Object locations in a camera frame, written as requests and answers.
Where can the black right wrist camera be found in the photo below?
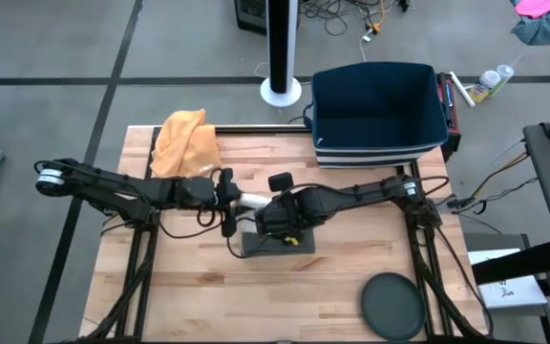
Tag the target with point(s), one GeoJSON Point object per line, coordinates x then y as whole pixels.
{"type": "Point", "coordinates": [291, 239]}

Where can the grey kitchen towel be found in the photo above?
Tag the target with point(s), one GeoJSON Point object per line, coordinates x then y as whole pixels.
{"type": "Point", "coordinates": [303, 246]}

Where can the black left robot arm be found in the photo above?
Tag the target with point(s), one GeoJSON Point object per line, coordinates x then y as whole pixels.
{"type": "Point", "coordinates": [112, 188]}

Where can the white towel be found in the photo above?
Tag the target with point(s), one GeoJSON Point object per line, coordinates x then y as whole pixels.
{"type": "Point", "coordinates": [256, 200]}

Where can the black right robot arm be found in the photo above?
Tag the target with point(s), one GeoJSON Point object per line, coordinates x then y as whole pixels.
{"type": "Point", "coordinates": [375, 191]}

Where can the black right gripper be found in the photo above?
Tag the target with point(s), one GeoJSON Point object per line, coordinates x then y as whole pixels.
{"type": "Point", "coordinates": [289, 212]}

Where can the yellow label bottle white cap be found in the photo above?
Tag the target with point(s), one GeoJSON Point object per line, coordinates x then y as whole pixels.
{"type": "Point", "coordinates": [485, 86]}

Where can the navy white striped fabric bin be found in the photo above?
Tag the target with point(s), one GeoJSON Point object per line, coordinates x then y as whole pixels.
{"type": "Point", "coordinates": [375, 105]}

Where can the orange towel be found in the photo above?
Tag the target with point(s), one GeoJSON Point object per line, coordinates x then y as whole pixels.
{"type": "Point", "coordinates": [184, 143]}

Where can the red black tool case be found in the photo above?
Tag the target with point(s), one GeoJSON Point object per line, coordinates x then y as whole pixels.
{"type": "Point", "coordinates": [451, 114]}

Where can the white tube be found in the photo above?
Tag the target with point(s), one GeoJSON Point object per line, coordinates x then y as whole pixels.
{"type": "Point", "coordinates": [461, 90]}

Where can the silver black tower fan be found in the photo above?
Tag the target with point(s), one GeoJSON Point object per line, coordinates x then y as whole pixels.
{"type": "Point", "coordinates": [280, 48]}

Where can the white paper box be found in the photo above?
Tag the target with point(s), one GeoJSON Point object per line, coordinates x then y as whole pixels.
{"type": "Point", "coordinates": [514, 296]}

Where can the black diagonal bar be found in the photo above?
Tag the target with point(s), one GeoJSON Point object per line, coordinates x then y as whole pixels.
{"type": "Point", "coordinates": [518, 263]}

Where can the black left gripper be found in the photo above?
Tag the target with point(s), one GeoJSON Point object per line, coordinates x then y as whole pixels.
{"type": "Point", "coordinates": [227, 191]}

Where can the dark green round plate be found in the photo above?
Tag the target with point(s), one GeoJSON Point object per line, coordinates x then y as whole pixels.
{"type": "Point", "coordinates": [392, 306]}

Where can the green bottle white cap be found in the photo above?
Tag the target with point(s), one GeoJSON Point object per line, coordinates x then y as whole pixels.
{"type": "Point", "coordinates": [504, 74]}

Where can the pink cloth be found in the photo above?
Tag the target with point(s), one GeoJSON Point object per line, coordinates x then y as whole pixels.
{"type": "Point", "coordinates": [537, 7]}

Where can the black aluminium crossbar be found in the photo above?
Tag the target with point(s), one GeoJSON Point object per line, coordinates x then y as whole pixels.
{"type": "Point", "coordinates": [256, 129]}

